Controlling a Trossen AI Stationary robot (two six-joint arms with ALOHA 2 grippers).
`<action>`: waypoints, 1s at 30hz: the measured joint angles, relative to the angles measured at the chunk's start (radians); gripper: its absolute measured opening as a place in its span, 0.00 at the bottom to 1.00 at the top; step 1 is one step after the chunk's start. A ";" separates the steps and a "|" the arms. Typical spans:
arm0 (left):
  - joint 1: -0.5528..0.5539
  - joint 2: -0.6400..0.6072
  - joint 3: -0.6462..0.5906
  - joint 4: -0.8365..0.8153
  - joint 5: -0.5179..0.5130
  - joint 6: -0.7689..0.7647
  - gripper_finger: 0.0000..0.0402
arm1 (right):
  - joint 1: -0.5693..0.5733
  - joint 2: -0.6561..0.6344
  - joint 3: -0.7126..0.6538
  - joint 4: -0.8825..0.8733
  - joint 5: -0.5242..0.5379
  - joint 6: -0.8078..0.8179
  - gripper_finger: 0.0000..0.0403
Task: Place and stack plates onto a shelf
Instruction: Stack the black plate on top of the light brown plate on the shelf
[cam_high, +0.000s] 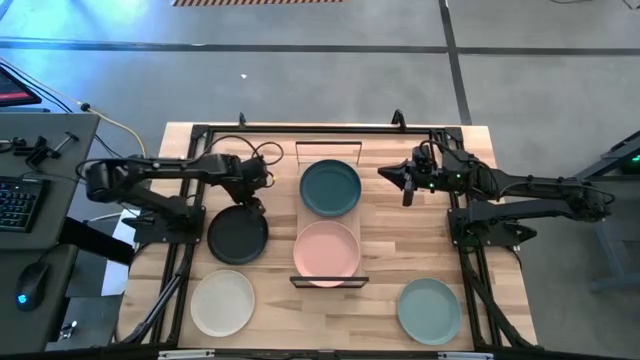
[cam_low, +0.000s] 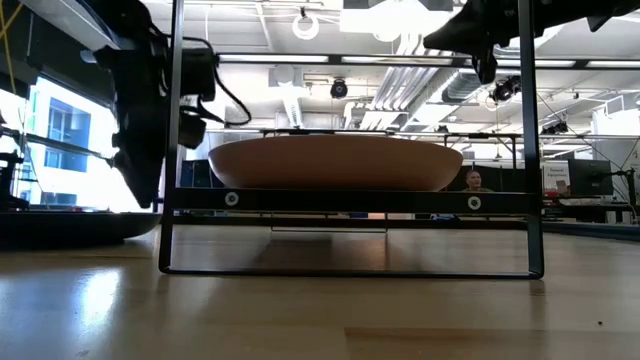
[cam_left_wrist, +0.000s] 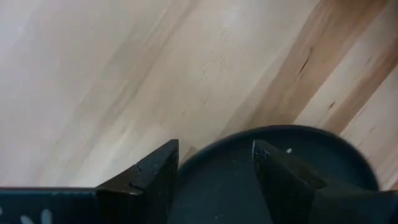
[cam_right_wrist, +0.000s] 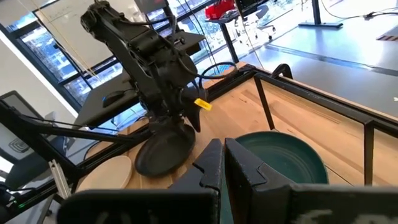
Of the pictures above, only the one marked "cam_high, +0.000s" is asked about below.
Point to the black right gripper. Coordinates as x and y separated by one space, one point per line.
425 175

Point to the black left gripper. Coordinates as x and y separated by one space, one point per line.
255 175

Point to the black plate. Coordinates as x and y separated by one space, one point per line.
237 239

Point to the dark teal plate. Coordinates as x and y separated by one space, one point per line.
330 187

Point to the pink plate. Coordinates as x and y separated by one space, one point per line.
326 250

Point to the white plate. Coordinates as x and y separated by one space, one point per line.
222 303

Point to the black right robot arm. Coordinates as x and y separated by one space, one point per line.
525 182

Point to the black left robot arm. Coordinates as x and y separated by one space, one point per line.
165 167

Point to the black table clamp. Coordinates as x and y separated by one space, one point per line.
242 120
398 120

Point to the sage green plate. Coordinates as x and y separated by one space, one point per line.
429 311

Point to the white paper sheet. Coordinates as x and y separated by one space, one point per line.
117 280

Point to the black flat bar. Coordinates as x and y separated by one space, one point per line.
95 242

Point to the dark grey desk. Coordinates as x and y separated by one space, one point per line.
62 280

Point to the black computer green light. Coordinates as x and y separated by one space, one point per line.
631 162

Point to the small metal clip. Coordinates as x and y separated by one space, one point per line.
68 330

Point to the black backlit keyboard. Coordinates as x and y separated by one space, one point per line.
20 205

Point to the black computer mouse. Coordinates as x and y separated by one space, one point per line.
31 286

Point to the black computer monitor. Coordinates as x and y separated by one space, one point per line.
15 92

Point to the black aluminium table frame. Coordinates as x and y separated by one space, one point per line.
325 130

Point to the silver metal bracket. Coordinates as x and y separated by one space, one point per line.
465 356
186 354

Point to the black desk clamp mount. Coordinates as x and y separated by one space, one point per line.
35 150

